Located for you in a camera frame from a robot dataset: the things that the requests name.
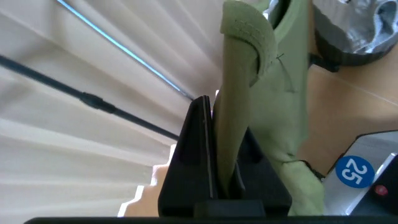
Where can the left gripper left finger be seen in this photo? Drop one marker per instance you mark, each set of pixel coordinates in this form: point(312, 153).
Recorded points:
point(189, 180)

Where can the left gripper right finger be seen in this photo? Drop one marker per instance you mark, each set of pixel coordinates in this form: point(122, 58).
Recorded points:
point(264, 186)

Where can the green printed shirt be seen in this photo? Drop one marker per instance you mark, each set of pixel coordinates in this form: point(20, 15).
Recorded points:
point(273, 109)

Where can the pale grey garment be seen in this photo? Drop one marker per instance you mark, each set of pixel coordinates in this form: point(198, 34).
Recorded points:
point(348, 25)

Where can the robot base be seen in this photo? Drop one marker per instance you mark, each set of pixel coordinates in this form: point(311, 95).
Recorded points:
point(373, 146)

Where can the white laundry basket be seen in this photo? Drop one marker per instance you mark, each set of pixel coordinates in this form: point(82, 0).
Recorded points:
point(342, 58)

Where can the beige curtain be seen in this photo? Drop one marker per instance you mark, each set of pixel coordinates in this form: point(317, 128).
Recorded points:
point(77, 161)

